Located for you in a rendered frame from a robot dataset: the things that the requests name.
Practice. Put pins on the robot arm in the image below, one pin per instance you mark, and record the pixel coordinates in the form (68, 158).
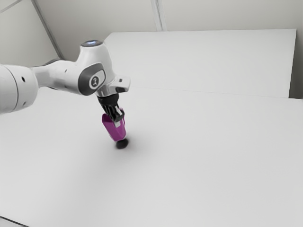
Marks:
(59, 71)

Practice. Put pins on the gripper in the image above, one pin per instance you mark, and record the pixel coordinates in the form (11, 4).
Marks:
(108, 101)

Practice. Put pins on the magenta faceted mug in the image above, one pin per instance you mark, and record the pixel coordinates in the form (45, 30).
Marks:
(116, 130)

